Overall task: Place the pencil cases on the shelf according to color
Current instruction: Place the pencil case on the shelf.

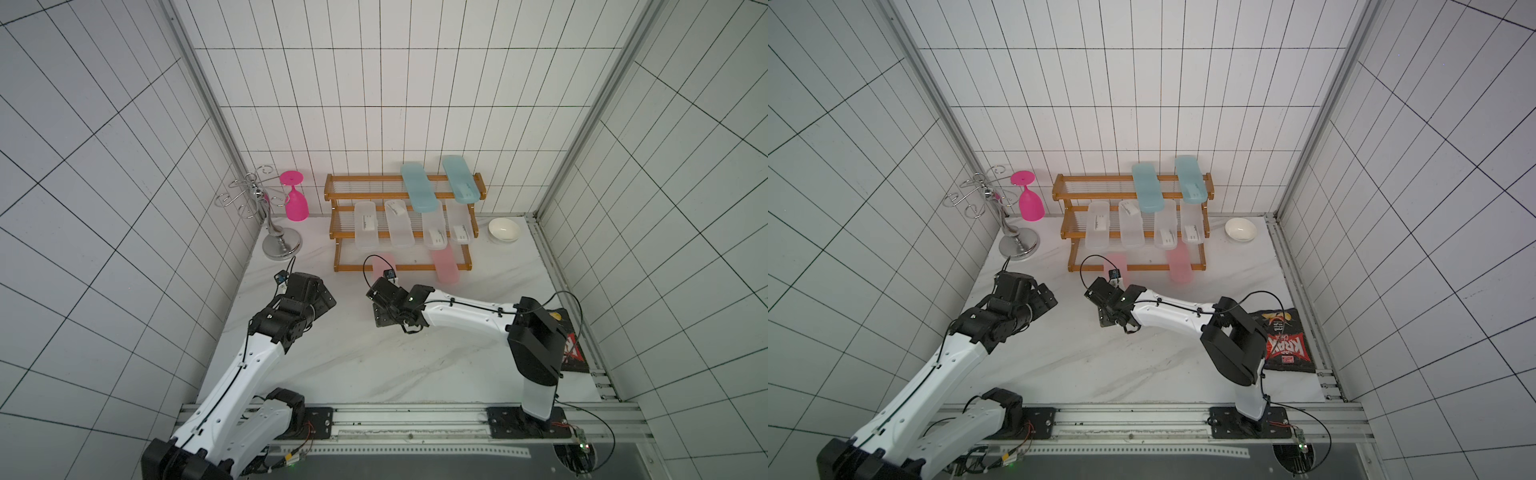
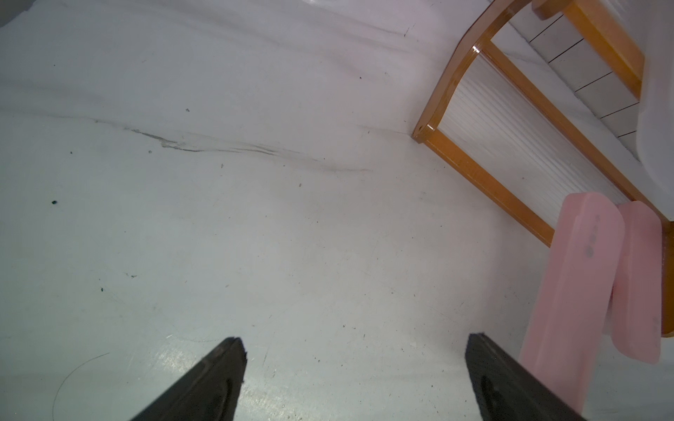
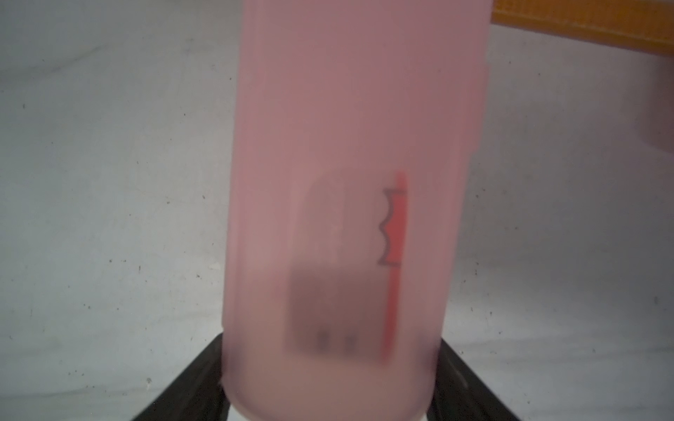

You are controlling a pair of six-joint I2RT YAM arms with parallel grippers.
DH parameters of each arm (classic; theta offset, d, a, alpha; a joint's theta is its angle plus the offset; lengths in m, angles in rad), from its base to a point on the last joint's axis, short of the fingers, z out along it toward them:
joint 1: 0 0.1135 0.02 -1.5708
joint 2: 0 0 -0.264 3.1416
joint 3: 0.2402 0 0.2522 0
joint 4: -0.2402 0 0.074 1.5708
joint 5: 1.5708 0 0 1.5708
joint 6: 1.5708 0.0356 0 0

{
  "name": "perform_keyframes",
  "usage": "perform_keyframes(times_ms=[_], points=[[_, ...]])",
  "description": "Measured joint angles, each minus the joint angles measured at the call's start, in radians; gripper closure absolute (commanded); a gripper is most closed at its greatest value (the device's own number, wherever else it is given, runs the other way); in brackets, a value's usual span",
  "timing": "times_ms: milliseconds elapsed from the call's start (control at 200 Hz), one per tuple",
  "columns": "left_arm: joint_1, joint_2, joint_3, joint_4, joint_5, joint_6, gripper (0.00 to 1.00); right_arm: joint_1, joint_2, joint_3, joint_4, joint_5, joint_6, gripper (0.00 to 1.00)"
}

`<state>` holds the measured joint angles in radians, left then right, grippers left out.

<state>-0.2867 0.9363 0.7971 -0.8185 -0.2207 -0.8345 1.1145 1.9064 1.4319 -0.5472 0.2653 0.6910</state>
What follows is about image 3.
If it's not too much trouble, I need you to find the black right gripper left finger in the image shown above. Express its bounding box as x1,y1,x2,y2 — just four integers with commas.
133,334,230,421

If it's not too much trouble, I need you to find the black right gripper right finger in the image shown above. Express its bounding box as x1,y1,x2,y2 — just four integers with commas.
426,340,521,421

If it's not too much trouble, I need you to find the orange wooden two-tier shelf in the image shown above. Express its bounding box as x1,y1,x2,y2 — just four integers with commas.
491,0,673,56

